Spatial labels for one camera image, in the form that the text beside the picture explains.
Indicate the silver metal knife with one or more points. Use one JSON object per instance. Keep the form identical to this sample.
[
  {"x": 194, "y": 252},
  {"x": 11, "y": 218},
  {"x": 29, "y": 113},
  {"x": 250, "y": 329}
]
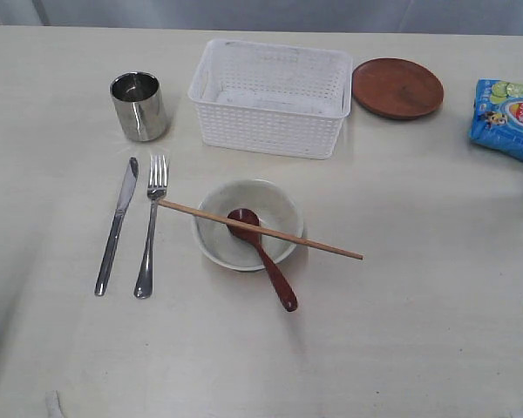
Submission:
[{"x": 125, "y": 197}]

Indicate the steel metal cup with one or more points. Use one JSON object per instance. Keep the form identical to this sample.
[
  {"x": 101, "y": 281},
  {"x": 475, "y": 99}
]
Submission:
[{"x": 138, "y": 103}]

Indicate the brown wooden chopstick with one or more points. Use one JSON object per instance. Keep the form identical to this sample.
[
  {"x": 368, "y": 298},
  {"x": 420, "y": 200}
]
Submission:
[{"x": 259, "y": 229}]

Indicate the white plastic woven basket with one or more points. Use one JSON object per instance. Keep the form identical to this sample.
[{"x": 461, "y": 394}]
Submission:
[{"x": 272, "y": 98}]

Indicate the blue chips bag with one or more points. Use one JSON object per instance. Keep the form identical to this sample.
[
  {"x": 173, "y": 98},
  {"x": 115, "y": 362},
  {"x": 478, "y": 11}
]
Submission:
[{"x": 497, "y": 121}]

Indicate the reddish wooden spoon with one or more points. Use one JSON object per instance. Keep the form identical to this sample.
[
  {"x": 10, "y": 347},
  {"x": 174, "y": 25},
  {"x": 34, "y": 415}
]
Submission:
[{"x": 282, "y": 287}]

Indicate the brown wooden plate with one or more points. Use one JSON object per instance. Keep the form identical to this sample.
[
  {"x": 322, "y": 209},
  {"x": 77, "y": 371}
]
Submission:
[{"x": 396, "y": 88}]

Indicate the silver metal fork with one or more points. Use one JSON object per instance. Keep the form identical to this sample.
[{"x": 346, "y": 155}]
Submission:
[{"x": 156, "y": 190}]

